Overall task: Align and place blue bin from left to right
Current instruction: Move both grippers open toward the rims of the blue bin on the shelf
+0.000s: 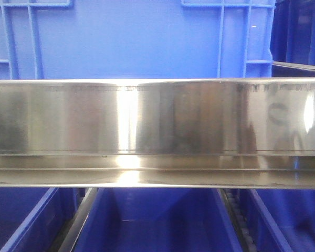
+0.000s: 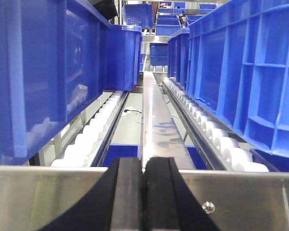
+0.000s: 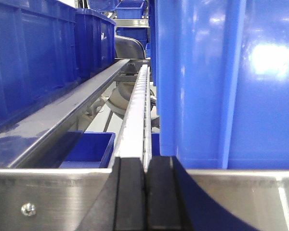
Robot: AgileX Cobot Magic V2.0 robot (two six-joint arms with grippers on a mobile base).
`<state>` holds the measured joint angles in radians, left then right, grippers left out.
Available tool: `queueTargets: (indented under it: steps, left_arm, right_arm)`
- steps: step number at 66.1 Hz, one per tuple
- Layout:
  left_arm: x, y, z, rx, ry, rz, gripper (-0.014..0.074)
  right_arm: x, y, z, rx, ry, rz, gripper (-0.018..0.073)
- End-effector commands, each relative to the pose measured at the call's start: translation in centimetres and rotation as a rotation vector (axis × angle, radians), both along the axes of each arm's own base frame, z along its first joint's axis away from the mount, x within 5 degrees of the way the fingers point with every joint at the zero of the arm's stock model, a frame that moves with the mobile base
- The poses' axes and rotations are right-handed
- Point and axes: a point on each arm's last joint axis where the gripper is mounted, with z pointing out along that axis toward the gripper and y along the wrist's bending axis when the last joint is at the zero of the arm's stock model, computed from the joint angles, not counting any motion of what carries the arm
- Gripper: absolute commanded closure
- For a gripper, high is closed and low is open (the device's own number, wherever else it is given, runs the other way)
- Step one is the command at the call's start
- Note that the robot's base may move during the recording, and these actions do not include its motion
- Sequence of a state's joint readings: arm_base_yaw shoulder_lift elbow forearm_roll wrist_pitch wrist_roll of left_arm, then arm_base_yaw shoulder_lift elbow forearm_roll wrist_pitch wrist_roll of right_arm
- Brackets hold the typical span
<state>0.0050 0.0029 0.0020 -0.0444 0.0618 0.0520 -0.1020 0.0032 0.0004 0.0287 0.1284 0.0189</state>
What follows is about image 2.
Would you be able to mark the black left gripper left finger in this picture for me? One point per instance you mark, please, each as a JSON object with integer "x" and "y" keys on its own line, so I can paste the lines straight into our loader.
{"x": 112, "y": 204}

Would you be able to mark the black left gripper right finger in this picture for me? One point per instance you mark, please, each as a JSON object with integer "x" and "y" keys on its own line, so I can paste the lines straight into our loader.
{"x": 168, "y": 203}

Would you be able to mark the stacked blue bins background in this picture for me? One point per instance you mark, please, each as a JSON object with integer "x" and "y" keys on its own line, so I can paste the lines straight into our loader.
{"x": 166, "y": 26}

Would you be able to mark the lower shelf blue bin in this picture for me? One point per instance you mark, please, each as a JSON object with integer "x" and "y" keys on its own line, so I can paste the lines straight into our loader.
{"x": 118, "y": 151}

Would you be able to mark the white roller track left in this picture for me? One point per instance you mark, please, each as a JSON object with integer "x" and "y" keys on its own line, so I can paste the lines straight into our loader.
{"x": 91, "y": 143}

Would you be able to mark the white roller track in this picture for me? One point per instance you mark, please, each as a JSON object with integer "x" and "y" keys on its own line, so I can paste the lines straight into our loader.
{"x": 217, "y": 146}
{"x": 91, "y": 143}

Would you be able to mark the white roller track right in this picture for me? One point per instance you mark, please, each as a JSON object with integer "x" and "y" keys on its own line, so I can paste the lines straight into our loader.
{"x": 217, "y": 146}

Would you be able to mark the blue bin behind left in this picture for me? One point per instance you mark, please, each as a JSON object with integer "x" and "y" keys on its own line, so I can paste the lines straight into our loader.
{"x": 123, "y": 57}

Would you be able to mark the blue bin lower background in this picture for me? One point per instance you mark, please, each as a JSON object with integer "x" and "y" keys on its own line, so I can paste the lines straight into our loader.
{"x": 159, "y": 54}

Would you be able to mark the large blue bin left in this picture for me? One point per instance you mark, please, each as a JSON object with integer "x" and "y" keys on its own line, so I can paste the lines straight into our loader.
{"x": 52, "y": 66}

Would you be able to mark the large blue bin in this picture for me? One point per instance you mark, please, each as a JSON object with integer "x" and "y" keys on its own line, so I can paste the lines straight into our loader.
{"x": 239, "y": 70}
{"x": 52, "y": 66}

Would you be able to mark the blue bin behind right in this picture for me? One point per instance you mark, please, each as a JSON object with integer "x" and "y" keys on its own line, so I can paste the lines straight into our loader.
{"x": 178, "y": 53}

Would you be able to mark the large blue bin right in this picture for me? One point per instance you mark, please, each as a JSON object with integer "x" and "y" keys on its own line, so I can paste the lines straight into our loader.
{"x": 239, "y": 70}

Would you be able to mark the tilted blue bin background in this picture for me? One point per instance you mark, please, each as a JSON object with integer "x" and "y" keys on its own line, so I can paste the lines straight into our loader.
{"x": 138, "y": 15}

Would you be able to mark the steel centre divider rail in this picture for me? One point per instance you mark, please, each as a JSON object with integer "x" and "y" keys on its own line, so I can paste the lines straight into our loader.
{"x": 160, "y": 135}

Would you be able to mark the steel front shelf rail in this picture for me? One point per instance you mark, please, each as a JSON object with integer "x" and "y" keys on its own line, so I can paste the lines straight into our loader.
{"x": 31, "y": 197}

